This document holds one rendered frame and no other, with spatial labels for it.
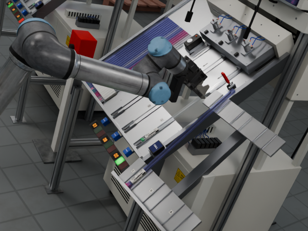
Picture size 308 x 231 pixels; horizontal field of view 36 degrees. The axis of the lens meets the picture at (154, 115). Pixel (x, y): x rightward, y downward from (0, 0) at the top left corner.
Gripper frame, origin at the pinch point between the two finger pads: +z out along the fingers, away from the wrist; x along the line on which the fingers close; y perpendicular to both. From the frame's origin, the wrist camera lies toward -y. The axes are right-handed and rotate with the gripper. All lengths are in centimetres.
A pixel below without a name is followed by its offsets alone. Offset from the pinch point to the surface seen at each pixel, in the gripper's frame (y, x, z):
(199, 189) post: -23.6, -34.0, -4.6
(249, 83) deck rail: 16.6, -9.9, 4.0
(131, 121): -26.7, 12.0, -6.7
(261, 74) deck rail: 22.2, -10.0, 5.5
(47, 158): -88, 88, 37
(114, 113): -30.4, 22.6, -6.8
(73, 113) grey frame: -50, 60, 6
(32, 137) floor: -90, 113, 36
